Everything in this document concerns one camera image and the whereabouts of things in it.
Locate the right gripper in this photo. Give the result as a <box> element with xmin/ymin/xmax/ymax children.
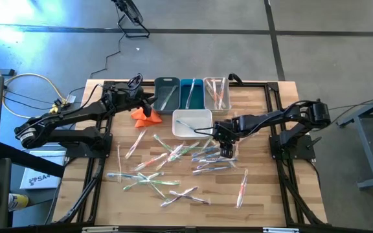
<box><xmin>212</xmin><ymin>119</ymin><xmax>241</xmax><ymax>159</ymax></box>

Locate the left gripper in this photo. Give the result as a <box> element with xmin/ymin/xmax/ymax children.
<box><xmin>121</xmin><ymin>90</ymin><xmax>157</xmax><ymax>118</ymax></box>

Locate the blue toothbrush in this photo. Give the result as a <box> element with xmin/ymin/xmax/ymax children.
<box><xmin>175</xmin><ymin>119</ymin><xmax>196</xmax><ymax>131</ymax></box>
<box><xmin>191</xmin><ymin>153</ymin><xmax>220</xmax><ymax>162</ymax></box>
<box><xmin>107</xmin><ymin>172</ymin><xmax>142</xmax><ymax>181</ymax></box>
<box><xmin>192</xmin><ymin>165</ymin><xmax>233</xmax><ymax>176</ymax></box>
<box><xmin>198</xmin><ymin>145</ymin><xmax>221</xmax><ymax>155</ymax></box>

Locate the pile of wrapped toothbrushes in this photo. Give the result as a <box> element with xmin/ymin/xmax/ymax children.
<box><xmin>53</xmin><ymin>80</ymin><xmax>328</xmax><ymax>233</ymax></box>

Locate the orange cloth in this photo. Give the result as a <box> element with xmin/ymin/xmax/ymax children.
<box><xmin>130</xmin><ymin>107</ymin><xmax>163</xmax><ymax>129</ymax></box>

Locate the grey plastic bin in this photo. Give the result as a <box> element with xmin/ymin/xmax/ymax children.
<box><xmin>153</xmin><ymin>76</ymin><xmax>181</xmax><ymax>115</ymax></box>

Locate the translucent cream plastic bin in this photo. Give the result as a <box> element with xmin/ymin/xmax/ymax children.
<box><xmin>203</xmin><ymin>76</ymin><xmax>232</xmax><ymax>115</ymax></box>

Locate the teal plastic bin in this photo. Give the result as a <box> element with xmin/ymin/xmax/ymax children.
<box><xmin>179</xmin><ymin>78</ymin><xmax>206</xmax><ymax>111</ymax></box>

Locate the white wrapped toothbrush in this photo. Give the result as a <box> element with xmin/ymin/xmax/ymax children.
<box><xmin>117</xmin><ymin>144</ymin><xmax>123</xmax><ymax>184</ymax></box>

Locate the black clamp hook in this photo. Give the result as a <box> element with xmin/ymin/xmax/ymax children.
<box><xmin>228</xmin><ymin>72</ymin><xmax>244</xmax><ymax>85</ymax></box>

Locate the black floor fan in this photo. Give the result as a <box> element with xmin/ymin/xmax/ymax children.
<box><xmin>111</xmin><ymin>0</ymin><xmax>151</xmax><ymax>39</ymax></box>

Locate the white printed box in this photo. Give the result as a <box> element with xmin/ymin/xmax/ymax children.
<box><xmin>19</xmin><ymin>150</ymin><xmax>67</xmax><ymax>190</ymax></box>

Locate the yellow can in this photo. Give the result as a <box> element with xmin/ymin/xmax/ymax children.
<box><xmin>7</xmin><ymin>193</ymin><xmax>30</xmax><ymax>212</ymax></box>

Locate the white plastic handled bin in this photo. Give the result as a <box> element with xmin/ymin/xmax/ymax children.
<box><xmin>172</xmin><ymin>109</ymin><xmax>214</xmax><ymax>139</ymax></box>

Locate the black floor cable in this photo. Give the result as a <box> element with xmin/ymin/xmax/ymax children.
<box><xmin>89</xmin><ymin>32</ymin><xmax>124</xmax><ymax>80</ymax></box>

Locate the aluminium bracket strip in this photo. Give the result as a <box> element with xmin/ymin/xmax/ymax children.
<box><xmin>262</xmin><ymin>227</ymin><xmax>300</xmax><ymax>233</ymax></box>
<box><xmin>82</xmin><ymin>226</ymin><xmax>119</xmax><ymax>233</ymax></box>

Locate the yellow cable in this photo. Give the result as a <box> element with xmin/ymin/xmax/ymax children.
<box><xmin>1</xmin><ymin>72</ymin><xmax>68</xmax><ymax>119</ymax></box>

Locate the grey metal table frame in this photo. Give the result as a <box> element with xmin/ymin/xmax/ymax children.
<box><xmin>337</xmin><ymin>89</ymin><xmax>373</xmax><ymax>190</ymax></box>

